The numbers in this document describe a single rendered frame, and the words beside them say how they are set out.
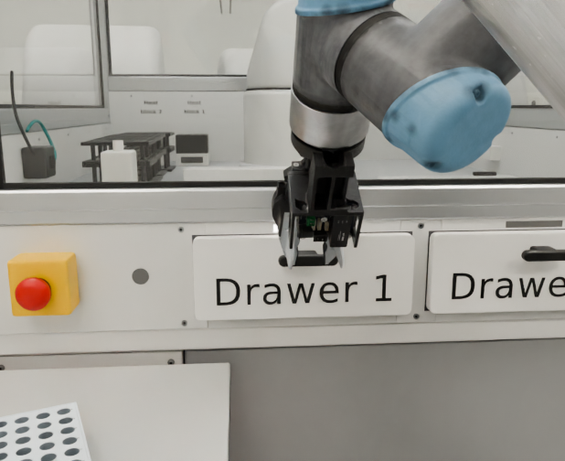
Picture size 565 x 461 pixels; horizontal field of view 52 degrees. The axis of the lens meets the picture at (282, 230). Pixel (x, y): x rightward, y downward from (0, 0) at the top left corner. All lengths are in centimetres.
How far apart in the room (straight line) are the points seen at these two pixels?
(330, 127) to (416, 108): 13
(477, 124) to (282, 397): 55
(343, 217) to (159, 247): 29
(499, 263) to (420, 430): 28
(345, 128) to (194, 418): 35
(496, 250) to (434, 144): 45
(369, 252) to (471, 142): 38
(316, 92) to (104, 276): 42
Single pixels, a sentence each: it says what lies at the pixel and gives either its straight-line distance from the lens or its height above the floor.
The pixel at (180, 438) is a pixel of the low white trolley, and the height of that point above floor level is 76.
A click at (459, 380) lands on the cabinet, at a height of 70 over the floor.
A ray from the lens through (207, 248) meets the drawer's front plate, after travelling 74.
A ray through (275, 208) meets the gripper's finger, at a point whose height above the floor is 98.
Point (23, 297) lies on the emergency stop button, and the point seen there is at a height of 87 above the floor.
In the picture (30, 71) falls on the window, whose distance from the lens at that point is 80.
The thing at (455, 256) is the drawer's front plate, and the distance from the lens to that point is 80.
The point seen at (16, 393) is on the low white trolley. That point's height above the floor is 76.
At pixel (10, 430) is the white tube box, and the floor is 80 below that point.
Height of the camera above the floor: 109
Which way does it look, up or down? 12 degrees down
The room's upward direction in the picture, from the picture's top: straight up
